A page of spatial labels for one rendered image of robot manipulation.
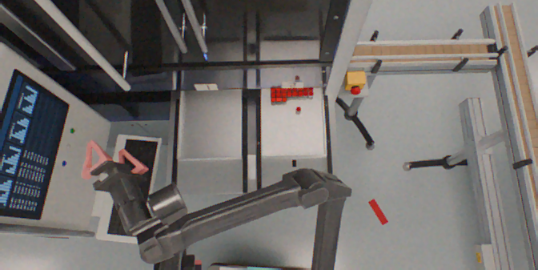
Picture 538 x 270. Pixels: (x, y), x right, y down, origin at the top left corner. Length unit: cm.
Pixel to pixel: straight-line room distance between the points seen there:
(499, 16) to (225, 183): 139
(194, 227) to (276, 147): 82
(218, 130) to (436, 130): 156
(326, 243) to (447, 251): 165
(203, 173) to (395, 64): 92
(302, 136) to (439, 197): 126
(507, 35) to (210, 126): 132
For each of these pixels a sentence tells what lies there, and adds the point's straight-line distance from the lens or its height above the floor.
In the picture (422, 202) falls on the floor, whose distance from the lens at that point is 265.
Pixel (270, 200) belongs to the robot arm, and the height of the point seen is 157.
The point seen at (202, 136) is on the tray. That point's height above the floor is 88.
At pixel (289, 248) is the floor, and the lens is 249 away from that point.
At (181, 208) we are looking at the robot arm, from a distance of 87.
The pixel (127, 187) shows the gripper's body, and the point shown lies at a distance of 88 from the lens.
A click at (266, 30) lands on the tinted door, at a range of 123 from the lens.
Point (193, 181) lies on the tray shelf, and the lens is 167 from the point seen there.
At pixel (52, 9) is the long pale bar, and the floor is 169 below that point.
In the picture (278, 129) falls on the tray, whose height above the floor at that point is 88.
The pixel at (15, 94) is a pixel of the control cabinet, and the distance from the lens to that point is 135.
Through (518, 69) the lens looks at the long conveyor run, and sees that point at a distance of 199.
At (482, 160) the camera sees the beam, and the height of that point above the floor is 54.
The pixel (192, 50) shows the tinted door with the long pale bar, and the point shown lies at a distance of 136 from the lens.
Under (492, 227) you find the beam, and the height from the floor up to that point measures 55.
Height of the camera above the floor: 249
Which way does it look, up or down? 73 degrees down
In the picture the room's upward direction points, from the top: 2 degrees counter-clockwise
